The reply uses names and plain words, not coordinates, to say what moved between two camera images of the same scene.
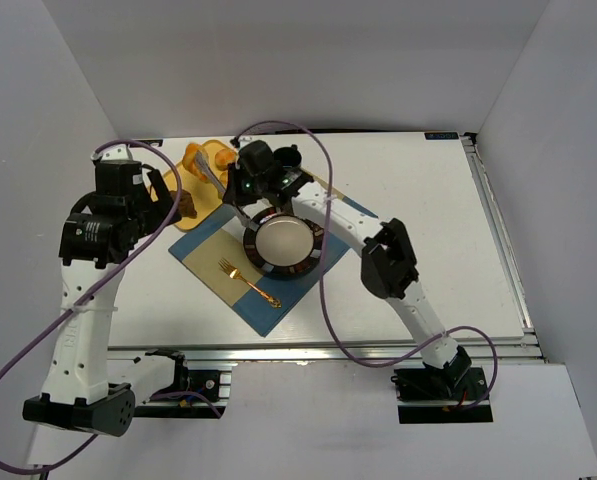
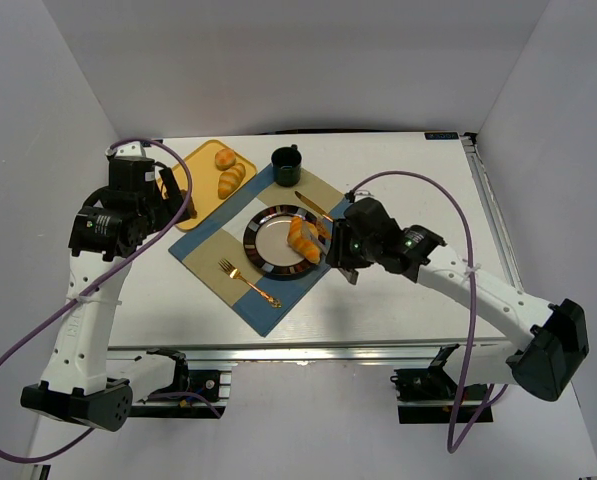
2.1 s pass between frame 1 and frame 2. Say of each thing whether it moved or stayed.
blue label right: stayed
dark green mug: stayed
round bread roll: stayed
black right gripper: moved
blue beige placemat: stayed
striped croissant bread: moved
